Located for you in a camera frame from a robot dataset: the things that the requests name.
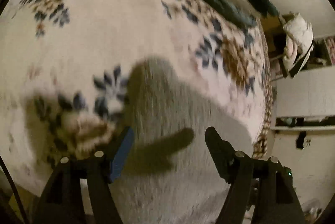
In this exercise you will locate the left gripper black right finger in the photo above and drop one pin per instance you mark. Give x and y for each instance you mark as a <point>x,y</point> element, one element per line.
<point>266,185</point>

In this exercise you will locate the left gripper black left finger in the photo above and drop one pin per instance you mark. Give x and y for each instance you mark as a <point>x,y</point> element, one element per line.
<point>61,199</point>

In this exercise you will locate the grey fleece pants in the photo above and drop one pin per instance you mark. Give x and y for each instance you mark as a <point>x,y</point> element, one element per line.
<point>169,175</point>

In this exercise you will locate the white wardrobe shelf unit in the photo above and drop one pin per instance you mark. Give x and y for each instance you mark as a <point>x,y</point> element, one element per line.
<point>304,126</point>

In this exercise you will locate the floral bed quilt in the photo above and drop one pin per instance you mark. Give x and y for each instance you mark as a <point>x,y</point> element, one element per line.
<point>78,55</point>

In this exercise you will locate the clothes pile on chair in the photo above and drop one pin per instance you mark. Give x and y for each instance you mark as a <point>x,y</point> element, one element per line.
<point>299,43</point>

